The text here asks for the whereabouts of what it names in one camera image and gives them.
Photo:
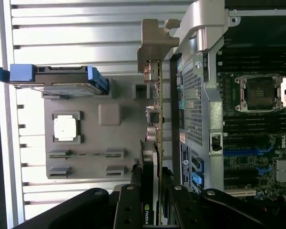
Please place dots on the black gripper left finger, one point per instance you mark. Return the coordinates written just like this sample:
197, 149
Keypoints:
128, 210

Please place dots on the open black PC case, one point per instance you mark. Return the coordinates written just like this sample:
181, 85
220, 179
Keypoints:
212, 107

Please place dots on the blue expansion slot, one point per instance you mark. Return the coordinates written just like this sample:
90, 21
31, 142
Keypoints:
239, 152

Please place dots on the green motherboard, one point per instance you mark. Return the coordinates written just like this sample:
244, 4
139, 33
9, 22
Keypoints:
240, 133

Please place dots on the blue slot retainer strip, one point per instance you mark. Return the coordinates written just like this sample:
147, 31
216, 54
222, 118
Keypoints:
197, 175

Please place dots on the silver CPU chip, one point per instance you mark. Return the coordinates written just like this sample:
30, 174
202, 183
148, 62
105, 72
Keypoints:
64, 128

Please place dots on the hard disk in blue caddy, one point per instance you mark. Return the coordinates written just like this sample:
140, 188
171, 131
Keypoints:
62, 76

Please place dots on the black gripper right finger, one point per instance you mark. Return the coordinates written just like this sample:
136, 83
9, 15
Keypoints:
181, 210

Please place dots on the CPU socket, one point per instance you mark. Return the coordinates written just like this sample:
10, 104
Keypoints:
258, 93

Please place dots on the grey parts rack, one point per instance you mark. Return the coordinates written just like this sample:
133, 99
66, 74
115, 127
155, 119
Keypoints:
90, 143

